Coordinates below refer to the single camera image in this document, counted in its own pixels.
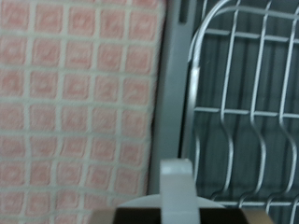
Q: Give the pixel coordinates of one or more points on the white mug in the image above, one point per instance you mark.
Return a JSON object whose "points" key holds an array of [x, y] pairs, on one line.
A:
{"points": [[179, 189]]}

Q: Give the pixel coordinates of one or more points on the grey dish rack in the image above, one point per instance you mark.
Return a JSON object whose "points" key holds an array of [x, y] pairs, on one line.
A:
{"points": [[243, 77]]}

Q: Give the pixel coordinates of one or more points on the pink checked towel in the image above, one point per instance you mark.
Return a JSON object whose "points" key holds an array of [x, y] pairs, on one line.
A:
{"points": [[78, 109]]}

